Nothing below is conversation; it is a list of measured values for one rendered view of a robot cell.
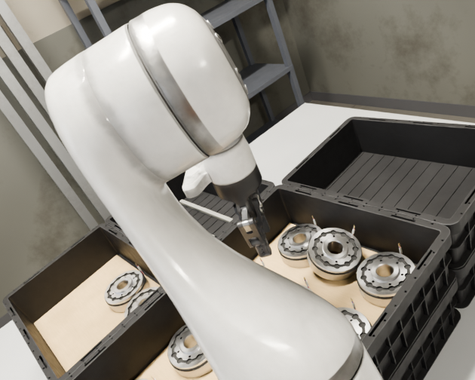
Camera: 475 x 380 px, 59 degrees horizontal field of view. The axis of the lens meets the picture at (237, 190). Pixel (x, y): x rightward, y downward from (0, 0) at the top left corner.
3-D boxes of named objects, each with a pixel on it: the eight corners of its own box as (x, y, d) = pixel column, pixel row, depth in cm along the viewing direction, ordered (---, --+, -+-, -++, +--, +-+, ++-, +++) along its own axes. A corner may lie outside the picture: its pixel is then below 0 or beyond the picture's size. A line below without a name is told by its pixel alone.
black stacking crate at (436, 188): (525, 178, 87) (524, 131, 81) (461, 276, 74) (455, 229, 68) (360, 153, 116) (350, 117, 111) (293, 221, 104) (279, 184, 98)
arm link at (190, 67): (198, 8, 45) (132, 50, 46) (185, -30, 20) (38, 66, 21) (241, 85, 48) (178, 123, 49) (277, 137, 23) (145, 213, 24)
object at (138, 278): (151, 277, 99) (151, 275, 98) (120, 310, 93) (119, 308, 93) (128, 267, 105) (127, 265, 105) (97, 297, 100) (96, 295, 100)
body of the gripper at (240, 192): (255, 173, 60) (275, 222, 65) (254, 145, 67) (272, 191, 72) (206, 189, 61) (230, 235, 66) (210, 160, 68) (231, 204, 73)
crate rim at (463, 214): (525, 139, 82) (525, 128, 81) (456, 237, 69) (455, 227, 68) (352, 123, 112) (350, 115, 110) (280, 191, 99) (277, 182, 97)
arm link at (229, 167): (191, 169, 70) (175, 138, 66) (255, 148, 67) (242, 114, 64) (185, 201, 62) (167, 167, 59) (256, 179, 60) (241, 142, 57)
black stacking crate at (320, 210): (459, 277, 74) (453, 230, 68) (368, 418, 61) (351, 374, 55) (292, 222, 103) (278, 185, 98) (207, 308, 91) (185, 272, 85)
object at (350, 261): (372, 250, 81) (372, 249, 81) (338, 283, 77) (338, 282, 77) (331, 220, 86) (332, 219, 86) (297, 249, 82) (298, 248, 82)
